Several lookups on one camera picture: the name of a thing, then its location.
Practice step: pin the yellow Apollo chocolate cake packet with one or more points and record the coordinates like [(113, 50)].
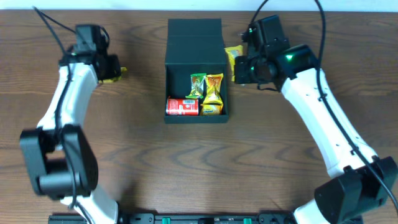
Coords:
[(115, 79)]

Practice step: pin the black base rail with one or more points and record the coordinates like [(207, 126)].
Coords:
[(262, 218)]

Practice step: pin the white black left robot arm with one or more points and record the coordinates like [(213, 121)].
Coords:
[(57, 155)]

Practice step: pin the red drink can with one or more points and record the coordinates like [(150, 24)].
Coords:
[(182, 107)]

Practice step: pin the dark green box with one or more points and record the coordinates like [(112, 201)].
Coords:
[(194, 46)]

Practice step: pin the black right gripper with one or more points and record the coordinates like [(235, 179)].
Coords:
[(240, 77)]

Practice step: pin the yellow snack packet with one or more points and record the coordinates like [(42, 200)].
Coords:
[(232, 53), (213, 87)]

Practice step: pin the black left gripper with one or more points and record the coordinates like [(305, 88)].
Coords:
[(114, 60)]

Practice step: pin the green pandan cake packet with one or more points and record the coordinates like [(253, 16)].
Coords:
[(197, 86)]

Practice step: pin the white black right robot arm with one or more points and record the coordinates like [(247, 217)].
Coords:
[(359, 179)]

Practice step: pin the yellow Lemond biscuit packet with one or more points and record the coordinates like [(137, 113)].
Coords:
[(210, 110)]

